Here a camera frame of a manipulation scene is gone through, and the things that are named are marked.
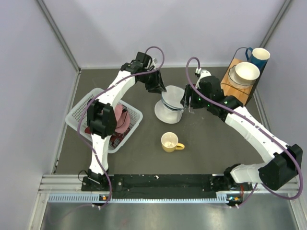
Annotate yellow mug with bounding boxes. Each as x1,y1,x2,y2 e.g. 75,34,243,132
161,132,185,153

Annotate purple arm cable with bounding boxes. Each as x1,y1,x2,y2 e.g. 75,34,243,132
78,46,165,209
186,57,303,208

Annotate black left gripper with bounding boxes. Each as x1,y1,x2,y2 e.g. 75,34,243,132
138,68,166,94

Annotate dark red bra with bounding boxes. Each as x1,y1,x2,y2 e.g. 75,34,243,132
84,126,131,147

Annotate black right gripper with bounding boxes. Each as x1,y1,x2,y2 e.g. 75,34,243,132
180,84,212,109

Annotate blue and white mug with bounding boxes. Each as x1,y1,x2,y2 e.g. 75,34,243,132
245,47,271,71

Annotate aluminium rail with cable duct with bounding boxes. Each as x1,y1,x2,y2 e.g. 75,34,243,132
38,173,302,204

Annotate wooden rack with black frame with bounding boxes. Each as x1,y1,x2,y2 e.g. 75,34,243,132
220,47,263,105

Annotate white bowl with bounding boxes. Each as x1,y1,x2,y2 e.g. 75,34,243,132
228,62,260,89

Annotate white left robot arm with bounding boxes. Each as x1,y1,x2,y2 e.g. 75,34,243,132
87,52,166,190

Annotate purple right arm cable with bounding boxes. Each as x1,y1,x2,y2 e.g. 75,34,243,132
186,57,303,208

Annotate white plastic basket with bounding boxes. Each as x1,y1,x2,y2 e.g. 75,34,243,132
65,88,143,153

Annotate pink bra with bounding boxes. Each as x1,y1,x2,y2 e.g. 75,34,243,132
115,104,130,134

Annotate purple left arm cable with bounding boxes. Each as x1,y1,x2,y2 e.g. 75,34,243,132
78,46,165,209

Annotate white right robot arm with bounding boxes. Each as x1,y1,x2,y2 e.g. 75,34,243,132
181,68,304,193

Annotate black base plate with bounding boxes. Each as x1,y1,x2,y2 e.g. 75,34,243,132
81,173,255,199

